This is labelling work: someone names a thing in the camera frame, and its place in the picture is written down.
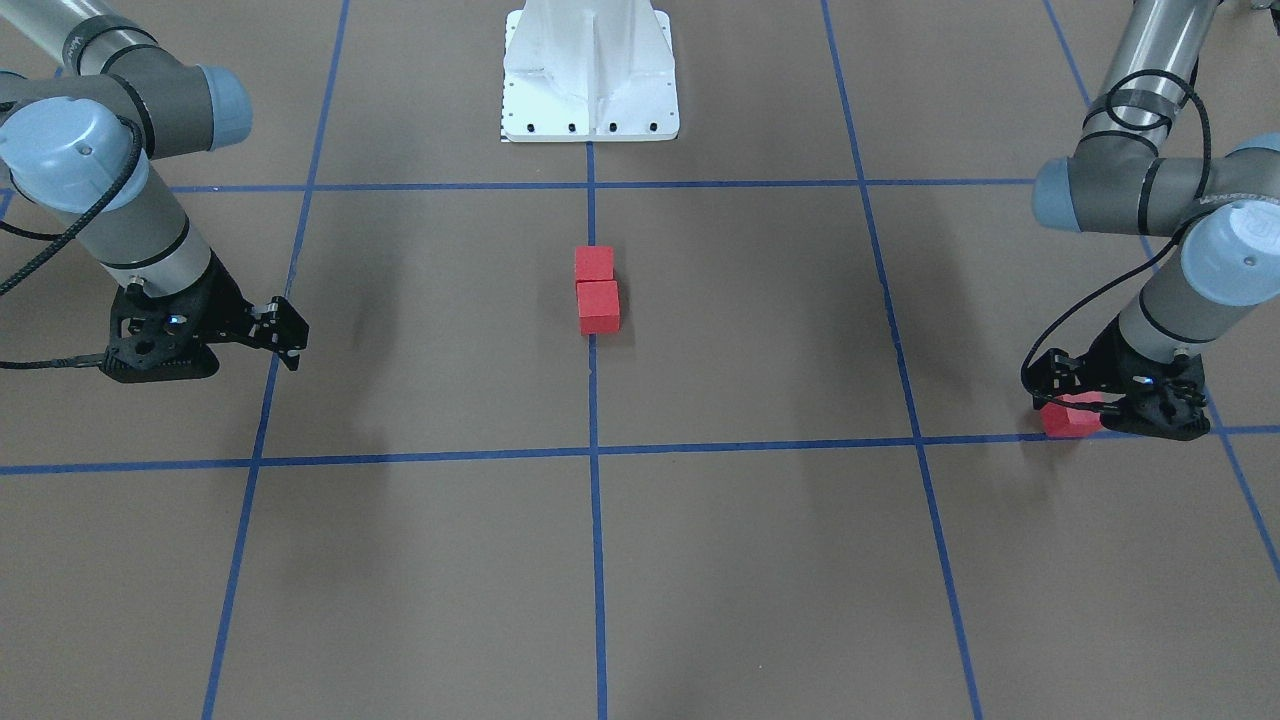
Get white camera stand pedestal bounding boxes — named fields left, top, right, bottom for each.
left=500, top=1, right=681, bottom=143

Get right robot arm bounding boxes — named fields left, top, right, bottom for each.
left=3, top=1, right=256, bottom=383

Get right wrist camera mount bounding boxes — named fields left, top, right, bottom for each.
left=234, top=296, right=310, bottom=372

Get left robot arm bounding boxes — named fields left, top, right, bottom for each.
left=1020, top=1, right=1279, bottom=441

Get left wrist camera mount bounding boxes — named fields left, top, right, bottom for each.
left=1019, top=348, right=1100, bottom=411

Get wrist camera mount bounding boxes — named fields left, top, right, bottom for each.
left=1019, top=348, right=1100, bottom=411
left=234, top=296, right=310, bottom=372

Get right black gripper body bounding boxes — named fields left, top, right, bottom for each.
left=100, top=255, right=247, bottom=384

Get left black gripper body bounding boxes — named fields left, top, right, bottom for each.
left=1084, top=319, right=1212, bottom=442

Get red block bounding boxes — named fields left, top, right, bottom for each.
left=1037, top=404, right=1103, bottom=439
left=573, top=245, right=616, bottom=284
left=575, top=281, right=622, bottom=336

